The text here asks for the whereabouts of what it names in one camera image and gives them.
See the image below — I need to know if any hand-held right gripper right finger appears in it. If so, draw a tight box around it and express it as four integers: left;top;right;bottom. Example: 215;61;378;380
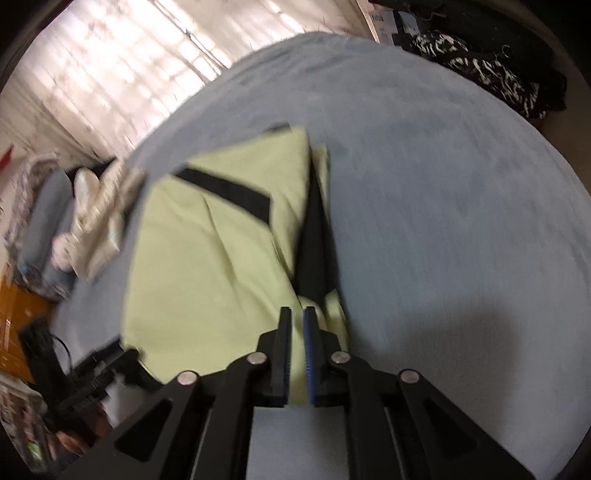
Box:
302;305;539;480

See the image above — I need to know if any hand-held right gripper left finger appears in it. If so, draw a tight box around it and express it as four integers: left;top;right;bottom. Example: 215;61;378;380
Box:
60;305;293;480

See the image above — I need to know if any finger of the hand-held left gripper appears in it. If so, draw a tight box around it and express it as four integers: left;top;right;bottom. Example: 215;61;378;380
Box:
74;348;144;384

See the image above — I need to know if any green and black hooded jacket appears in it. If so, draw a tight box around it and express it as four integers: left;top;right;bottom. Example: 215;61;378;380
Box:
121;122;349;409

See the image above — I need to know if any orange wooden furniture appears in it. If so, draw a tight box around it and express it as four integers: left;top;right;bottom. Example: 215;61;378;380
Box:
0;272;38;384

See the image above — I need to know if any pink cat plush toy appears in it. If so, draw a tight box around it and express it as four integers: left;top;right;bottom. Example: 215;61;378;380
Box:
51;233;79;273

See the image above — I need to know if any white puffer jacket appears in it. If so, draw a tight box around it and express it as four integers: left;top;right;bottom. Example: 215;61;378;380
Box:
52;167;147;283

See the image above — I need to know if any blue bed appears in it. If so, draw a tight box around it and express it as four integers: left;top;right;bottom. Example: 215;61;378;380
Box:
46;31;591;480

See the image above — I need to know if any floral quilt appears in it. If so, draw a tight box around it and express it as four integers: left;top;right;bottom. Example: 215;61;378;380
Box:
4;154;61;259

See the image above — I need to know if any white sheer curtain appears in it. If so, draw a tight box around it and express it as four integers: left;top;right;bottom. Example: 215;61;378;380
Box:
157;0;370;84
0;0;227;162

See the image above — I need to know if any black and white patterned cloth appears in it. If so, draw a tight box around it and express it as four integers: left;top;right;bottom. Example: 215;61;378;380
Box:
406;31;548;118

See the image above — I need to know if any white cardboard box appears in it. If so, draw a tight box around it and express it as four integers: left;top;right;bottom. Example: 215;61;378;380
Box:
367;7;416;44

